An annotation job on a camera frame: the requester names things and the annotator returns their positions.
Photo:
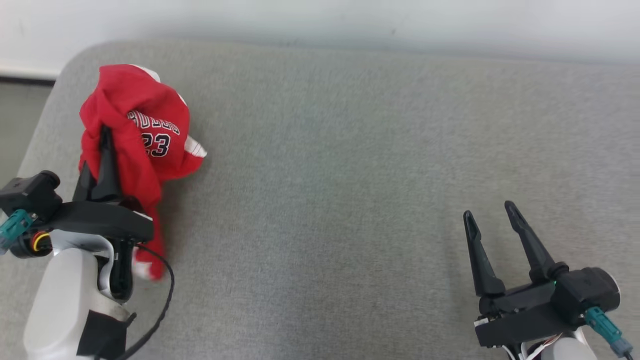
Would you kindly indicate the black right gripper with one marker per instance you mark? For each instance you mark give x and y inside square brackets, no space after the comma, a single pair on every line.
[520,315]

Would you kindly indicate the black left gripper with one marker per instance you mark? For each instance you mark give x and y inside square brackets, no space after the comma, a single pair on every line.
[100,220]

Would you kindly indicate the red numbered jersey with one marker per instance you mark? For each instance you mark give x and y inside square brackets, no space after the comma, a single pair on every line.
[150,100]

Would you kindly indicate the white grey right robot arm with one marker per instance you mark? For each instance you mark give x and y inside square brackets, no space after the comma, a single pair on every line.
[570,352]

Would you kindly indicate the grey fabric sofa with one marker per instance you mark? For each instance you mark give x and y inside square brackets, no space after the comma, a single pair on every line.
[325,200]

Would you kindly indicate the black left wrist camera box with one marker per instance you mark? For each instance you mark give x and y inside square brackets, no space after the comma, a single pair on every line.
[30,195]

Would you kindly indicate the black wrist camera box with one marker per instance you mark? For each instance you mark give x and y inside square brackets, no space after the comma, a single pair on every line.
[30,195]
[585,292]

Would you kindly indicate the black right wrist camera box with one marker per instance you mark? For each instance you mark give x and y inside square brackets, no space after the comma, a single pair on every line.
[585,292]

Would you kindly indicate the white wall baseboard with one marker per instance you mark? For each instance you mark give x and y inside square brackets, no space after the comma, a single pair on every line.
[25,72]

